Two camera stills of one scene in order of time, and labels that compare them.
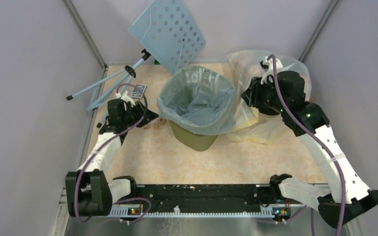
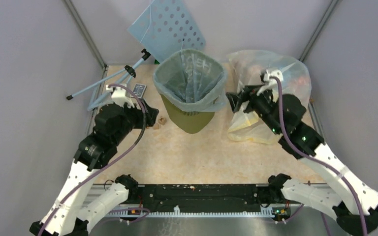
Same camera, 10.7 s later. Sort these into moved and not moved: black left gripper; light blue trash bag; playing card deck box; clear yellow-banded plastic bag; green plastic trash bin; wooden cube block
Moved: light blue trash bag; green plastic trash bin
Not moved: wooden cube block; clear yellow-banded plastic bag; black left gripper; playing card deck box
